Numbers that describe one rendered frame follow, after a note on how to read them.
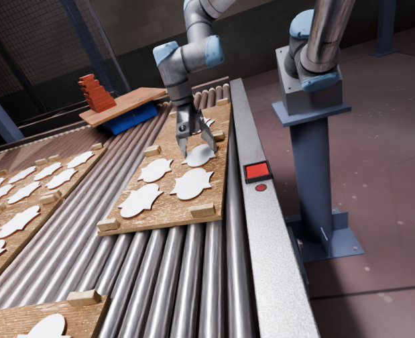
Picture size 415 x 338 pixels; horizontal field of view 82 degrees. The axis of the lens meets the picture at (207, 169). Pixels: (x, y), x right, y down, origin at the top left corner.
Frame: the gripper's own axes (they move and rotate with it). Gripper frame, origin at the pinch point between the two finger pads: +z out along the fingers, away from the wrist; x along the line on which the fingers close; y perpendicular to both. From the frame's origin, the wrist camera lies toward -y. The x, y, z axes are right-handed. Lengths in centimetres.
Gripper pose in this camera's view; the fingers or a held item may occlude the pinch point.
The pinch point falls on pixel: (200, 154)
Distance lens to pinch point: 83.7
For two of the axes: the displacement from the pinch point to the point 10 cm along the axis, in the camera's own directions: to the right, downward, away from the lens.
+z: 2.9, 8.2, 4.9
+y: 1.2, -5.4, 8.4
